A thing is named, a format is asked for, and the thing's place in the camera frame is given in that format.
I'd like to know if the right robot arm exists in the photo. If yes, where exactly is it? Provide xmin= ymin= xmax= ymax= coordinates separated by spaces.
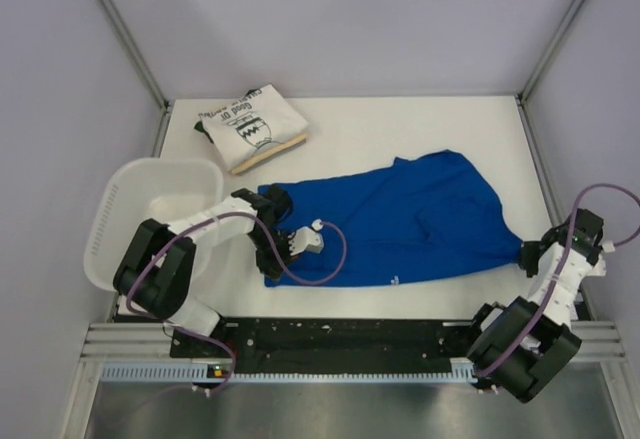
xmin=466 ymin=208 xmax=605 ymax=403

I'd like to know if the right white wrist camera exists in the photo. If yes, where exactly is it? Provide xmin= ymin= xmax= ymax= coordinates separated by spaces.
xmin=592 ymin=239 xmax=616 ymax=277

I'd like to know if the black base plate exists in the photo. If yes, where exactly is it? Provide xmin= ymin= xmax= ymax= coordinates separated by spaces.
xmin=170 ymin=317 xmax=480 ymax=375

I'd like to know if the blue t-shirt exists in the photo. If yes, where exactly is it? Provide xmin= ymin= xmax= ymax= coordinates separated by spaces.
xmin=282 ymin=150 xmax=522 ymax=287

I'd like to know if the aluminium front rail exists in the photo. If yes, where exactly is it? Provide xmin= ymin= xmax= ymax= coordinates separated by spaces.
xmin=80 ymin=321 xmax=627 ymax=362

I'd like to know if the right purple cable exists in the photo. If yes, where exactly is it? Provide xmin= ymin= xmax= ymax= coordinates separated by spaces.
xmin=474 ymin=182 xmax=640 ymax=380

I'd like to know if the right aluminium frame post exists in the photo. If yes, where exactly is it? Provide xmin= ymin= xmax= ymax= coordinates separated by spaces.
xmin=517 ymin=0 xmax=614 ymax=103

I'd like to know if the beige folded t-shirt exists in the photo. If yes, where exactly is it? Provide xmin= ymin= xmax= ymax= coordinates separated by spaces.
xmin=231 ymin=133 xmax=308 ymax=175

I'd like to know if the purple cable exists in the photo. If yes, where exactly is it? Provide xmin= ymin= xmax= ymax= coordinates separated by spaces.
xmin=474 ymin=182 xmax=640 ymax=380
xmin=124 ymin=211 xmax=349 ymax=395

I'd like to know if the aluminium frame post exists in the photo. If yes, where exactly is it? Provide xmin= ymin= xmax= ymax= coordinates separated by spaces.
xmin=75 ymin=0 xmax=171 ymax=110
xmin=517 ymin=0 xmax=614 ymax=103

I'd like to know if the left aluminium frame post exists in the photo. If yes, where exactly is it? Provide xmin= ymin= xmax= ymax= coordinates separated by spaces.
xmin=75 ymin=0 xmax=171 ymax=110

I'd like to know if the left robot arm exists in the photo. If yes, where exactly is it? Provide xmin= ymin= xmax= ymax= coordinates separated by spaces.
xmin=113 ymin=185 xmax=294 ymax=356

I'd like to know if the white plastic basket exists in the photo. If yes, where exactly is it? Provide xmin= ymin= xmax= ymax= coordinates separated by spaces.
xmin=83 ymin=158 xmax=224 ymax=292

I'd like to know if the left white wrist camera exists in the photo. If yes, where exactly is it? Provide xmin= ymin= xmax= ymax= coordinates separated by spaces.
xmin=289 ymin=219 xmax=324 ymax=256

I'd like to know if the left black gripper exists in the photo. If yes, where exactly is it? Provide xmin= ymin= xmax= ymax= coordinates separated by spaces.
xmin=247 ymin=225 xmax=300 ymax=281

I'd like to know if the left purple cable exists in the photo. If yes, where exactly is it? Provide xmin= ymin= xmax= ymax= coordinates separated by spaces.
xmin=124 ymin=211 xmax=349 ymax=395

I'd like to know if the grey slotted cable duct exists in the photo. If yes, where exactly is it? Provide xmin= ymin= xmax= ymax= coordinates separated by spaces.
xmin=100 ymin=362 xmax=479 ymax=385

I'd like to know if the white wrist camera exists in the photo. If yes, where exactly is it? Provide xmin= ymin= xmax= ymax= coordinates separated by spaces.
xmin=592 ymin=239 xmax=616 ymax=277
xmin=289 ymin=219 xmax=324 ymax=256

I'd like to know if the white folded printed t-shirt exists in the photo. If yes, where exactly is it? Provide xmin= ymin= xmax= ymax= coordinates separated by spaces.
xmin=194 ymin=84 xmax=309 ymax=173

